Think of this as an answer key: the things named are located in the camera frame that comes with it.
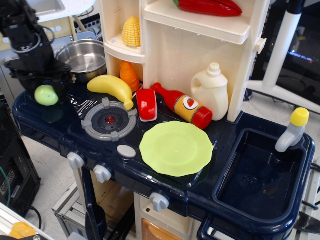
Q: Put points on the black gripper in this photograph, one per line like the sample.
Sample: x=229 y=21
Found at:
x=36 y=62

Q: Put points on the green toy pear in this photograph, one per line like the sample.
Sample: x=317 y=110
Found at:
x=45 y=95

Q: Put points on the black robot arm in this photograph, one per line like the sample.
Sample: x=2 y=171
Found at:
x=19 y=23

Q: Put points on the light green plastic plate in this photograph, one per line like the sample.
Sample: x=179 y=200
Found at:
x=176 y=149

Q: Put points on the stainless steel pot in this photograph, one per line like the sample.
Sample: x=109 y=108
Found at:
x=86 y=58

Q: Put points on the yellow toy banana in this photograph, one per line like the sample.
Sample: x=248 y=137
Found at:
x=114 y=86

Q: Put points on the grey toy stove burner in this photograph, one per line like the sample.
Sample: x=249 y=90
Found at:
x=109 y=121

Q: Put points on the grey left stove knob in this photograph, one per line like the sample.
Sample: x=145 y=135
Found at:
x=75 y=160

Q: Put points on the grey stove knob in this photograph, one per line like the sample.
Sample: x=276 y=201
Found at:
x=75 y=160
x=159 y=202
x=102 y=174

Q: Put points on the orange toy carrot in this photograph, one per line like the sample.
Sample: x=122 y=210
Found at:
x=129 y=76

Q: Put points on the yellow toy corn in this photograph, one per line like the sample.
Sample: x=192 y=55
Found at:
x=131 y=32

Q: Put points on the black computer case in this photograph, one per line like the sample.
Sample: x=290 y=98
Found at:
x=19 y=180

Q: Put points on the red toy cheese wedge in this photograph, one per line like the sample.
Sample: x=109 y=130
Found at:
x=147 y=105

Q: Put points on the grey oval button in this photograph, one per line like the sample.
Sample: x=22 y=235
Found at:
x=126 y=151

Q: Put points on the grey middle stove knob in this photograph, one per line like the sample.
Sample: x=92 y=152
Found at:
x=102 y=174

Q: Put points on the cream toy kitchen shelf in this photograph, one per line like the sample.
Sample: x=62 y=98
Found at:
x=176 y=44

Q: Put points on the red toy ketchup bottle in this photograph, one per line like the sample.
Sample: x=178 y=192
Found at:
x=185 y=106

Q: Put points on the grey right stove knob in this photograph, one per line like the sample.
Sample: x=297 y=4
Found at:
x=159 y=202

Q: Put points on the white toy jug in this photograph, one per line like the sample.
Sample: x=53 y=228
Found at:
x=209 y=88

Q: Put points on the red toy chili pepper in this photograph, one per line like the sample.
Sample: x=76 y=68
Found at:
x=221 y=8

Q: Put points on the white metal stand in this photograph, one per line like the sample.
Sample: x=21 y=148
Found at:
x=268 y=86

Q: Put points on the navy toy kitchen counter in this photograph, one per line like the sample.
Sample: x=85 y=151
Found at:
x=228 y=176

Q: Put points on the grey yellow toy faucet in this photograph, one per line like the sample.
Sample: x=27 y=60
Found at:
x=295 y=130

